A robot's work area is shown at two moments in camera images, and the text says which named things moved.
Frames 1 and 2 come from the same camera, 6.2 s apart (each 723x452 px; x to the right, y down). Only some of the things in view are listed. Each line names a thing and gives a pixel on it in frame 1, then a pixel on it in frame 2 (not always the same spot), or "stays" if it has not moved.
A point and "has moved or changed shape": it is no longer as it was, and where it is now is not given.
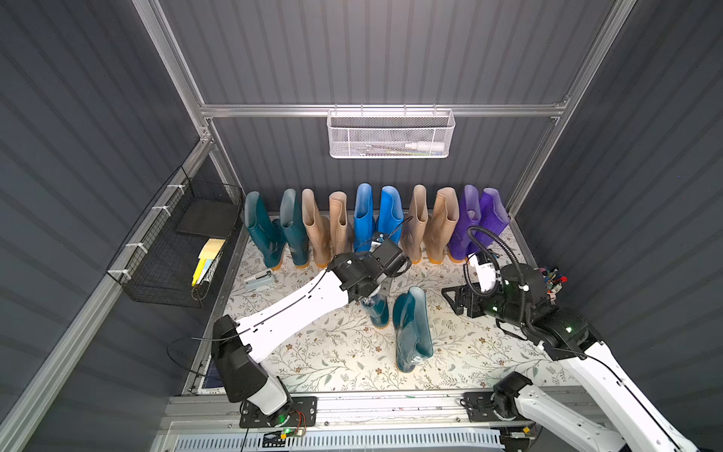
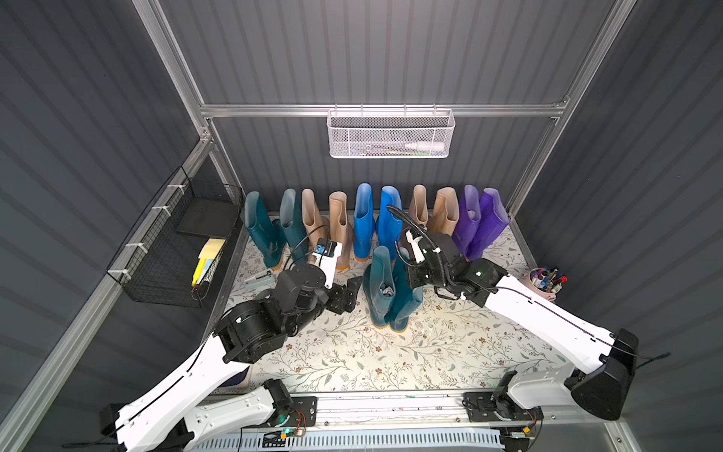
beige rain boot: [340, 227] stays
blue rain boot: [363, 217] stays
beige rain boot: [316, 228] stays
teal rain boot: [413, 339] has moved or changed shape
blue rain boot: [391, 213] stays
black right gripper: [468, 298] -> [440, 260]
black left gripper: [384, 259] -> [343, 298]
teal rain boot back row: [294, 227] stays
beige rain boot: [442, 217] stays
